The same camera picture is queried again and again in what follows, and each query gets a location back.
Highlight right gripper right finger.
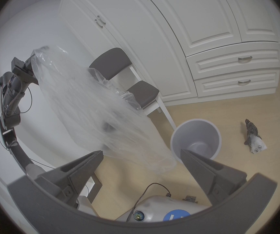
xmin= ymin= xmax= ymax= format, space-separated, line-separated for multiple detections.
xmin=180 ymin=149 xmax=248 ymax=207

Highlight white trash bin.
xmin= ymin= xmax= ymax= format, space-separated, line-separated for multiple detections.
xmin=170 ymin=118 xmax=222 ymax=165

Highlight white chair dark grey cushions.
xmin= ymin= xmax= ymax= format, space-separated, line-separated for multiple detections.
xmin=89 ymin=47 xmax=177 ymax=131

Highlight black and white trash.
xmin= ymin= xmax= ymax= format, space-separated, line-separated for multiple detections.
xmin=244 ymin=118 xmax=268 ymax=155

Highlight clear plastic bag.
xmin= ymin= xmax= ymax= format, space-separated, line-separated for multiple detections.
xmin=31 ymin=45 xmax=177 ymax=177

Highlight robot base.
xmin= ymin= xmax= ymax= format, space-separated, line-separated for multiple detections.
xmin=77 ymin=195 xmax=211 ymax=222

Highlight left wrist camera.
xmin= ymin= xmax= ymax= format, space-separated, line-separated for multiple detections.
xmin=11 ymin=57 xmax=26 ymax=74

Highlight white wardrobe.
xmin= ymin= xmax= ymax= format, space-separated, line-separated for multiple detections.
xmin=58 ymin=0 xmax=280 ymax=107

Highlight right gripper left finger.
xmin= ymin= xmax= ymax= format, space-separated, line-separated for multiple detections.
xmin=36 ymin=150 xmax=104 ymax=206

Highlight black cable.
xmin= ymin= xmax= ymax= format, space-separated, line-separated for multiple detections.
xmin=127 ymin=183 xmax=172 ymax=222

